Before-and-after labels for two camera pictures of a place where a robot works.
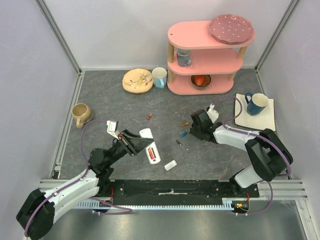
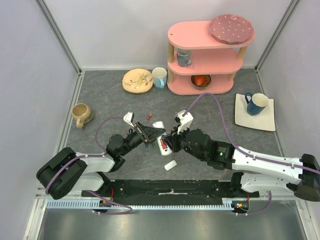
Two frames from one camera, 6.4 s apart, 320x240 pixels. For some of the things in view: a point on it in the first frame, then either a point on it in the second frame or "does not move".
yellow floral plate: x=137 y=81 does not move
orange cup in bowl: x=200 y=80 does not move
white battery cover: x=171 y=165 does not move
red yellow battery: x=150 y=153 -> x=164 y=144
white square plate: x=265 y=119 does not move
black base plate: x=175 y=190 does not move
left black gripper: x=135 y=138 -> x=150 y=134
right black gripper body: x=197 y=133 -> x=175 y=139
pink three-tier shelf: x=198 y=63 does not move
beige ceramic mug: x=81 y=113 does not move
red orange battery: x=149 y=116 does not move
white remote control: x=152 y=151 -> x=164 y=152
